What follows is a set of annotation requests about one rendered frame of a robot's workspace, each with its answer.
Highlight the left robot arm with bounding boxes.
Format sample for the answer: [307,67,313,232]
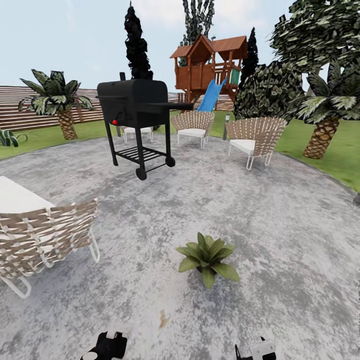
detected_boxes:
[80,321,134,360]

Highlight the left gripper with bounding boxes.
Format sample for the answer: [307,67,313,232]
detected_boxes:
[96,332,128,360]

